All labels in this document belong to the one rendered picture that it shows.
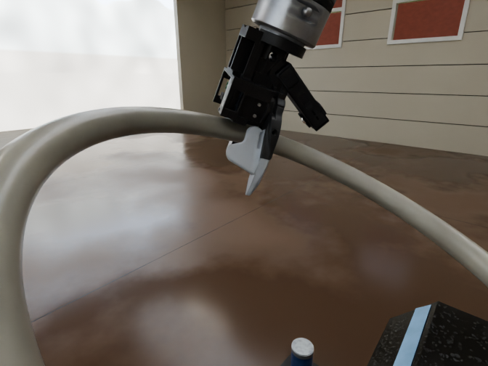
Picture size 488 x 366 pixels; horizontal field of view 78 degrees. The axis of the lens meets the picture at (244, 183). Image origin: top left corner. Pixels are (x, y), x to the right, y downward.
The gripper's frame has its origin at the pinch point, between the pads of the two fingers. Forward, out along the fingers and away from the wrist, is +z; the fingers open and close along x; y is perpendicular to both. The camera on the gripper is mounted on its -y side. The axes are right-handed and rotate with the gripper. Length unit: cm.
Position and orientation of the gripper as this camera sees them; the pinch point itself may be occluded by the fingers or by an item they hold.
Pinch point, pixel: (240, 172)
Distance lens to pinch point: 48.3
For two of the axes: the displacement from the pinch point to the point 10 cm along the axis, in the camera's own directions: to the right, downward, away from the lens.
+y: -9.0, -2.2, -3.7
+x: 2.2, 5.0, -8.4
